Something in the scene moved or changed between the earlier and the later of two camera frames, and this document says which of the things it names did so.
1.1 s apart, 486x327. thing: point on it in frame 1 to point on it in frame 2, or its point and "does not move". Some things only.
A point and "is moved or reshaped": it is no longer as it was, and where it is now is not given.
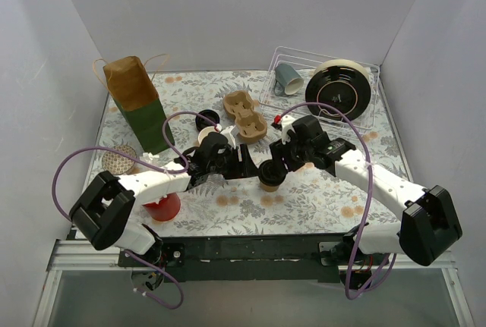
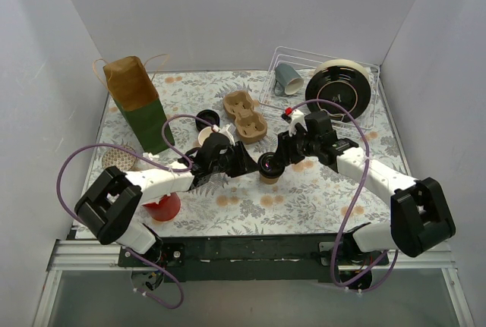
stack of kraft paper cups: (203, 133) does not move
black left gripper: (240, 161) does not move
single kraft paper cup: (269, 188) is moved or reshaped
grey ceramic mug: (288, 79) does not move
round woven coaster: (117, 164) does not move
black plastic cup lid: (272, 172) is moved or reshaped
